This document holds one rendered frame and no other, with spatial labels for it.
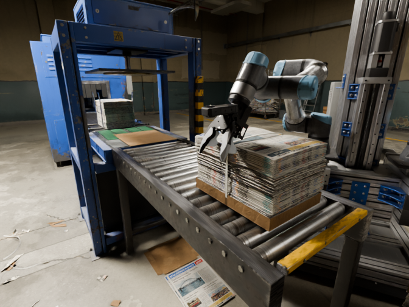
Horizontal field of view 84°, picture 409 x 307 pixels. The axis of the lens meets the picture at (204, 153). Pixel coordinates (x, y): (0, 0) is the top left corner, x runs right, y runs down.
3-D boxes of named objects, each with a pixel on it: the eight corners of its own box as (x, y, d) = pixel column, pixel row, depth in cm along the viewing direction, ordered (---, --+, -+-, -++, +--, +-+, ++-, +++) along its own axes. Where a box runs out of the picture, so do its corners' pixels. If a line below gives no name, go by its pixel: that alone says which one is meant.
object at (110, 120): (136, 126, 235) (133, 100, 227) (105, 129, 218) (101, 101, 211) (125, 121, 264) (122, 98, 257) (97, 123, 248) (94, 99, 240)
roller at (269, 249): (346, 216, 84) (349, 204, 83) (259, 275, 58) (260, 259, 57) (332, 210, 88) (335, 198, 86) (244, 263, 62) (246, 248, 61)
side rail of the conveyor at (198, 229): (280, 314, 56) (285, 275, 52) (265, 327, 53) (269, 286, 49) (120, 163, 160) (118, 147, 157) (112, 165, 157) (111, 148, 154)
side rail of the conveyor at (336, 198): (367, 237, 83) (374, 208, 80) (361, 243, 80) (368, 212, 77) (182, 151, 188) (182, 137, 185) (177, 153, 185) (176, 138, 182)
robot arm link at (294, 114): (307, 137, 143) (301, 72, 100) (283, 134, 151) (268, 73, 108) (311, 121, 147) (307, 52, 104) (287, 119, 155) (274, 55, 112)
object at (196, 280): (236, 295, 137) (236, 293, 136) (196, 322, 121) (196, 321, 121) (201, 258, 166) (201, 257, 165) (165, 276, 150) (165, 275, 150)
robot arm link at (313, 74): (332, 83, 108) (311, 109, 71) (307, 83, 113) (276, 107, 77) (335, 56, 103) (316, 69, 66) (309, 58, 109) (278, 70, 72)
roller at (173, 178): (237, 169, 130) (237, 161, 128) (160, 190, 104) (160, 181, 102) (231, 167, 134) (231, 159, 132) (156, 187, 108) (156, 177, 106)
